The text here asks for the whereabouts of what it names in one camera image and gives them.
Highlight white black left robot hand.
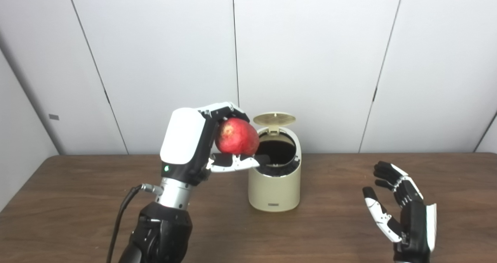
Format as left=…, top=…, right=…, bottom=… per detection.
left=160, top=102, right=271, bottom=186

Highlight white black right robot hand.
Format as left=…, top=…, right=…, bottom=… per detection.
left=362, top=161, right=437, bottom=263

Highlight red apple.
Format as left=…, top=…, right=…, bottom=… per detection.
left=215, top=118, right=260, bottom=156

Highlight cream round bin lid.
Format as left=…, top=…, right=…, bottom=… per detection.
left=253, top=112, right=296, bottom=135

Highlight cream plastic bin body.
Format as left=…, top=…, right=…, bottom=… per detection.
left=248, top=126, right=302, bottom=213

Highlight black bin liner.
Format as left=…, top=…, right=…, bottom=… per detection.
left=253, top=133, right=301, bottom=177

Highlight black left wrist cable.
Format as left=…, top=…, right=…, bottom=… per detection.
left=106, top=184, right=163, bottom=263

